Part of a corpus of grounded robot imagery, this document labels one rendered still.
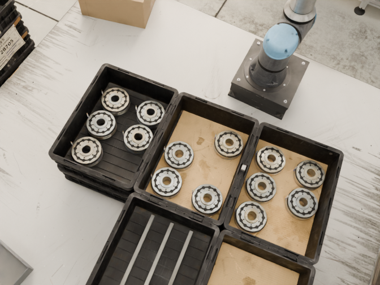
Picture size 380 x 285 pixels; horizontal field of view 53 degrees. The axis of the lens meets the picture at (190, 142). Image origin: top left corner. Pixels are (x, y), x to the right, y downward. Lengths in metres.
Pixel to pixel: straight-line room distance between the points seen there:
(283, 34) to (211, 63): 0.41
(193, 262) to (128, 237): 0.22
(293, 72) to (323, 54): 1.22
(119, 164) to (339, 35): 2.07
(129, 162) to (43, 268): 0.46
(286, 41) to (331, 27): 1.61
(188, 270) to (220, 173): 0.34
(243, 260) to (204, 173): 0.32
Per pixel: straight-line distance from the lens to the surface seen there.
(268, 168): 1.35
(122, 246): 1.28
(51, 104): 1.67
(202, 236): 1.28
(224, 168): 1.35
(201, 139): 1.39
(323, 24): 3.03
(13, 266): 1.48
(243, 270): 1.28
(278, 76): 1.55
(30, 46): 2.45
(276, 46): 1.42
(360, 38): 3.07
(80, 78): 1.71
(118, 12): 1.82
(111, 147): 1.38
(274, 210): 1.34
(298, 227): 1.35
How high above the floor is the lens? 2.08
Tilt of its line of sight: 65 degrees down
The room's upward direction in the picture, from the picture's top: 8 degrees clockwise
